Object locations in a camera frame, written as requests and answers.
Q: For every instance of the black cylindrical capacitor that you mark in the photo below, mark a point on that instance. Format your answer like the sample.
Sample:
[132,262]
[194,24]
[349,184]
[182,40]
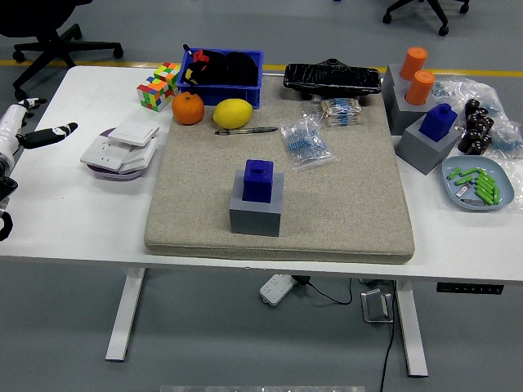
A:
[483,113]
[472,107]
[487,125]
[485,141]
[469,139]
[475,121]
[476,148]

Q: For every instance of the green battery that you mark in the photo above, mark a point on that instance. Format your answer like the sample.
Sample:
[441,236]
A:
[482,173]
[486,185]
[453,174]
[487,179]
[464,180]
[489,198]
[468,172]
[488,192]

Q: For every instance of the light blue plate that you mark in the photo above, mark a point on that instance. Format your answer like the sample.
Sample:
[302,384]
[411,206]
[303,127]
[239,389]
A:
[451,190]

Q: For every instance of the grey square seal holder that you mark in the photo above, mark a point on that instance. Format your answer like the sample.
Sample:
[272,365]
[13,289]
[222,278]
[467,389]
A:
[255,222]
[421,155]

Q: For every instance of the black table control panel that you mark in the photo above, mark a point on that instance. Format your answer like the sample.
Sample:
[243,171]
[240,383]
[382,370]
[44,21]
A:
[470,288]

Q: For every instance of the blue square seal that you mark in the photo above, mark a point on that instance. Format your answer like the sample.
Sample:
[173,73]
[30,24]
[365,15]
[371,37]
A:
[257,183]
[437,122]

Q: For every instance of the white table leg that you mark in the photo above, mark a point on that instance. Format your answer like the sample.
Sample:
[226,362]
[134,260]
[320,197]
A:
[124,318]
[412,335]

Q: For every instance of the colourful puzzle cube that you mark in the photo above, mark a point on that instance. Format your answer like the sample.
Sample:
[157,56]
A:
[167,72]
[153,96]

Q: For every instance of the black rearview mirror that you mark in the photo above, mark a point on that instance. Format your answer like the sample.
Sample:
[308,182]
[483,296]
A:
[331,79]

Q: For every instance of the small silver metal piece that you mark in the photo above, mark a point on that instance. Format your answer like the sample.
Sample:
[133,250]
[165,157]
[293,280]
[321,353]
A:
[462,192]

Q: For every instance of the red tag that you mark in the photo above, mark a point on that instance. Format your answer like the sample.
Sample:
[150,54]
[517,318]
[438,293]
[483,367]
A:
[200,56]

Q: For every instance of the black ballpoint pen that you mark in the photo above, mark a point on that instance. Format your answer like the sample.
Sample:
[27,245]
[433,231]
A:
[245,131]

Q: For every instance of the black marker pen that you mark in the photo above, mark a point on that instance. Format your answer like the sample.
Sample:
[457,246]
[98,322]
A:
[189,51]

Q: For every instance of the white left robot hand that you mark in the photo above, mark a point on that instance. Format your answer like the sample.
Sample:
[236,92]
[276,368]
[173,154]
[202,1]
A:
[10,122]

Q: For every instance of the bundle of taped resistors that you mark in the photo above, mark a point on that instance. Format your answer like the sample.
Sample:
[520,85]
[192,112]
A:
[339,112]

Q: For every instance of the tall grey holder block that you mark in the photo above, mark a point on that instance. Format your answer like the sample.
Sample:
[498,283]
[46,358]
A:
[394,106]

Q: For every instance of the blue plastic bin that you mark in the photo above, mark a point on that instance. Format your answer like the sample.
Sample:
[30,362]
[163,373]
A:
[233,96]

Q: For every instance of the orange cylinder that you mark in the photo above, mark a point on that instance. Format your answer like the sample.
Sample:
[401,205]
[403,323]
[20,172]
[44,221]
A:
[412,63]
[420,87]

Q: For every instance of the yellow lemon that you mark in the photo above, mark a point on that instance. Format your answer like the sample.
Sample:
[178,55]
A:
[233,114]

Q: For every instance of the white wall switch panel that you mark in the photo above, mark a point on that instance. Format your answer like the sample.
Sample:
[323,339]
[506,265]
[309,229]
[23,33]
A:
[132,132]

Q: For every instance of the black cloth pile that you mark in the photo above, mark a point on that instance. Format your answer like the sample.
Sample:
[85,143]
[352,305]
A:
[233,69]

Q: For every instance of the silver metal bracket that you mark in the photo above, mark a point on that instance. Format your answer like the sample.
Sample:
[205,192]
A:
[376,306]

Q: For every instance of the clear bag of blue resistors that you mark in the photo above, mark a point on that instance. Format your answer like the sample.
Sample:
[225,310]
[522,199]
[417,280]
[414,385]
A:
[306,143]

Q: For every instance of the white power strip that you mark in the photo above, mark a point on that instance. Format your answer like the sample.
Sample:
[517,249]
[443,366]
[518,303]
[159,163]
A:
[278,289]

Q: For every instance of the black office chair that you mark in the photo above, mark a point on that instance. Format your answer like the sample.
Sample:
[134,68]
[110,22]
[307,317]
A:
[429,6]
[37,16]

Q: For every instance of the grey-brown table mat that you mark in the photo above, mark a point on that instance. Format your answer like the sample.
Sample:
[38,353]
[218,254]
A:
[347,204]

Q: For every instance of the white wall socket panel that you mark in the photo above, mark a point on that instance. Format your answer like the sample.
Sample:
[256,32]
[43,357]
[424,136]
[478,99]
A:
[102,153]

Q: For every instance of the clear plastic parts bag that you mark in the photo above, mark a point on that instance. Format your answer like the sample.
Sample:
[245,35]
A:
[470,87]
[508,141]

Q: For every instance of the orange fruit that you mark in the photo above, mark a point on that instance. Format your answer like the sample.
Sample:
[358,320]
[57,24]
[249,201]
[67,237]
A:
[188,108]

